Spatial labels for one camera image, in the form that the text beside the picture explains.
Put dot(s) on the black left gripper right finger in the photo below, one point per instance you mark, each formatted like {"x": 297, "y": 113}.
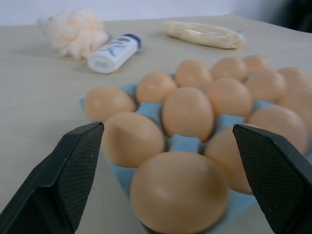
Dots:
{"x": 275, "y": 175}

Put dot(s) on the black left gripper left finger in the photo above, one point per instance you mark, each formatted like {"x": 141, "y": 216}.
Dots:
{"x": 61, "y": 175}

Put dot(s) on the white bottle with blue cap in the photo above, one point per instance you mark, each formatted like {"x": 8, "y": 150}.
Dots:
{"x": 112, "y": 54}

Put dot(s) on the peach mesh bath sponge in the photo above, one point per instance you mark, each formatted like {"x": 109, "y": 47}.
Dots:
{"x": 73, "y": 34}

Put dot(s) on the brown egg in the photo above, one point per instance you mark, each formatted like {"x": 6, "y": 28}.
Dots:
{"x": 265, "y": 85}
{"x": 293, "y": 75}
{"x": 230, "y": 96}
{"x": 298, "y": 102}
{"x": 132, "y": 140}
{"x": 229, "y": 67}
{"x": 280, "y": 122}
{"x": 154, "y": 86}
{"x": 108, "y": 102}
{"x": 224, "y": 161}
{"x": 187, "y": 113}
{"x": 179, "y": 192}
{"x": 256, "y": 63}
{"x": 192, "y": 73}

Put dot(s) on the clear bag of beige noodles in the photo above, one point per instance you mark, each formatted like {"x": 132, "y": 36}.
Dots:
{"x": 204, "y": 34}

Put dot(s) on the blue egg carton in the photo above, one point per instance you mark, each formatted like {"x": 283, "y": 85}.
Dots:
{"x": 185, "y": 143}

